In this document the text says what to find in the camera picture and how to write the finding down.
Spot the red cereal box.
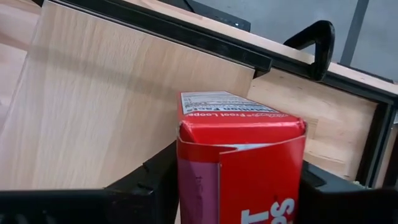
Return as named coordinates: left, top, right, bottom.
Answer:
left=175, top=90, right=308, bottom=224

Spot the black aluminium table frame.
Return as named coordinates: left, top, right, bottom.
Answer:
left=254, top=55, right=398, bottom=189

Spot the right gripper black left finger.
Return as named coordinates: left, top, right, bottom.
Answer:
left=0, top=141, right=180, bottom=224

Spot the wooden shelf with black frame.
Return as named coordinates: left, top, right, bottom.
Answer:
left=0, top=0, right=274, bottom=191

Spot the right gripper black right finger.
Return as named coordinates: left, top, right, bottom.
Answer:
left=297, top=161, right=398, bottom=224

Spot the black table clamp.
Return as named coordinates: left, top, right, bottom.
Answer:
left=283, top=20, right=336, bottom=82

